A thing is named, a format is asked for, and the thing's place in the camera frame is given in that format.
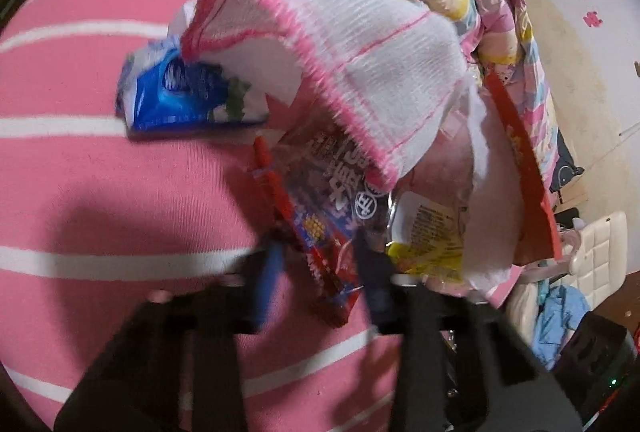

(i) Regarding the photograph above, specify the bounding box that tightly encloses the red paper packet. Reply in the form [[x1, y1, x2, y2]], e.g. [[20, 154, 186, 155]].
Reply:
[[484, 73, 562, 267]]

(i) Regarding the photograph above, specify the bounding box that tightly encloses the yellow snack wrapper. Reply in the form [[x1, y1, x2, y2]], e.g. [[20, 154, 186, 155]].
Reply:
[[385, 192, 463, 284]]

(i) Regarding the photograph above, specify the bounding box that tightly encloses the red dark snack wrapper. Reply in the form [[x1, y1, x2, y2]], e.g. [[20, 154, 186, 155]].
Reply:
[[253, 116, 392, 328]]

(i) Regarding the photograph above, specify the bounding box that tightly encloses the blue tissue pack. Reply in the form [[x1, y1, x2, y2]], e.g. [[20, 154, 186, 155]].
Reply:
[[115, 36, 269, 133]]

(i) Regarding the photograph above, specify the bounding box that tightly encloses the white pink-edged cloth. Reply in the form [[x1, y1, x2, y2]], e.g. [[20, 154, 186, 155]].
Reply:
[[180, 0, 474, 191]]

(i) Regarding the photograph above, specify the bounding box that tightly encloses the white tissue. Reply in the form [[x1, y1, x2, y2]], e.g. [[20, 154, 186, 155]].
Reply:
[[394, 78, 523, 293]]

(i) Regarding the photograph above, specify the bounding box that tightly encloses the blue cloth on chair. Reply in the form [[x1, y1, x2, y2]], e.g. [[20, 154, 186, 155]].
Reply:
[[530, 282, 590, 370]]

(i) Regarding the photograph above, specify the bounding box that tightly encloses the cream leather office chair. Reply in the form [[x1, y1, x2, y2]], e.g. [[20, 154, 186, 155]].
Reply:
[[504, 211, 628, 344]]

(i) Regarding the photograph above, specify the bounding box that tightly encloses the pink striped bed mattress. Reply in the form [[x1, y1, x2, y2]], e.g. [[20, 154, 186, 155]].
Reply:
[[0, 0, 402, 432]]

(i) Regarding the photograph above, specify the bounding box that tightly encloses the dark blue pillow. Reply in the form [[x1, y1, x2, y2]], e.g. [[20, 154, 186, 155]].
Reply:
[[550, 131, 585, 193]]

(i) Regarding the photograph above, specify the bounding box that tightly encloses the pink bear wall sticker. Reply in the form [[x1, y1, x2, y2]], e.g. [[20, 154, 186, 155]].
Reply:
[[584, 11, 603, 27]]

